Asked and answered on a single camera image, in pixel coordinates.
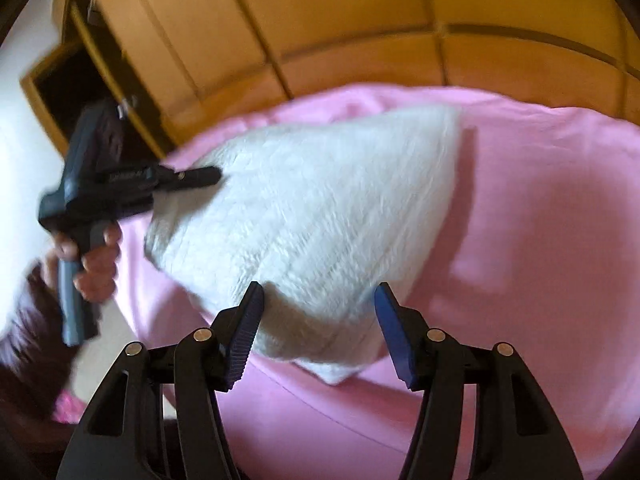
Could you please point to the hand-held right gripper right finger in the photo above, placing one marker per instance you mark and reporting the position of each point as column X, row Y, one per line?
column 396, row 336

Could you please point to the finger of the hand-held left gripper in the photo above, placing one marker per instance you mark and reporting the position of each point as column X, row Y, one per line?
column 197, row 176

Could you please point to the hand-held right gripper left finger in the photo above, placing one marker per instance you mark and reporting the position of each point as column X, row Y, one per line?
column 244, row 337

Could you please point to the white knit sweater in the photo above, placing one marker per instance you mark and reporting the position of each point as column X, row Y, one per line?
column 310, row 220

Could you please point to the person's left forearm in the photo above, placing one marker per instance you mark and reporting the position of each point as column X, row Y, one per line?
column 35, row 340

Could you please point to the person's left hand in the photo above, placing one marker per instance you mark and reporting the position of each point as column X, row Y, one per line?
column 97, row 272

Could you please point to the wooden open shelf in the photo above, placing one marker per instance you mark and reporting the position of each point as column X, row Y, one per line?
column 65, row 90

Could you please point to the pink bed sheet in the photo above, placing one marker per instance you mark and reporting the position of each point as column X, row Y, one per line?
column 525, row 210

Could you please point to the pink patterned cloth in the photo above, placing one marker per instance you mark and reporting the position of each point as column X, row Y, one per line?
column 66, row 406

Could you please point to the wooden headboard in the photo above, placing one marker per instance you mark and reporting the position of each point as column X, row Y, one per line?
column 350, row 20

